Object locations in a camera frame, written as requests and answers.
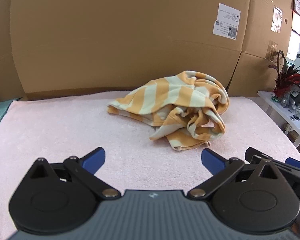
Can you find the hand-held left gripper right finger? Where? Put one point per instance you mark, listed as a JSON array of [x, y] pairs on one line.
[[210, 160]]

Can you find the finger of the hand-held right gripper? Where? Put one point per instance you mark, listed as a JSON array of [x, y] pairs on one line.
[[296, 162], [252, 156]]

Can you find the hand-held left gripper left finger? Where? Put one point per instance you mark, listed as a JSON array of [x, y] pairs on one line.
[[95, 160]]

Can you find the orange striped garment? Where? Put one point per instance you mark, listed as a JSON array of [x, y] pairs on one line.
[[165, 97]]

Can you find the pink towel blanket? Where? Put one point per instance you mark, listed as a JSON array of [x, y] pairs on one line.
[[65, 135]]

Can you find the white side table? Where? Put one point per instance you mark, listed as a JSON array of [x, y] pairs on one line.
[[272, 102]]

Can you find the grey metal device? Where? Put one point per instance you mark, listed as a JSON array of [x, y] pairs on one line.
[[287, 101]]

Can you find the plain low cardboard box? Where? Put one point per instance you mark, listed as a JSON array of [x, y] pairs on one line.
[[252, 80]]

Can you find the red leafed potted plant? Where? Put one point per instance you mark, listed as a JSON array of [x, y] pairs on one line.
[[286, 80]]

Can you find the teal blanket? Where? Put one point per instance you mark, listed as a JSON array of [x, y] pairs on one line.
[[2, 110]]

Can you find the clear packing pouch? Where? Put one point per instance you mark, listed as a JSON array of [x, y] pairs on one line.
[[272, 50]]

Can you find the white board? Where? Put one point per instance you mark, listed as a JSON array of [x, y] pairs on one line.
[[293, 45]]

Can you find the large cardboard box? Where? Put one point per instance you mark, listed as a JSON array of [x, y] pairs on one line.
[[115, 42]]

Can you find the white shipping label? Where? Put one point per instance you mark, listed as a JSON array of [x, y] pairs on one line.
[[227, 20]]

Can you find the cardboard box with pouches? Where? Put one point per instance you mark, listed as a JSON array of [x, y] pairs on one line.
[[260, 17]]

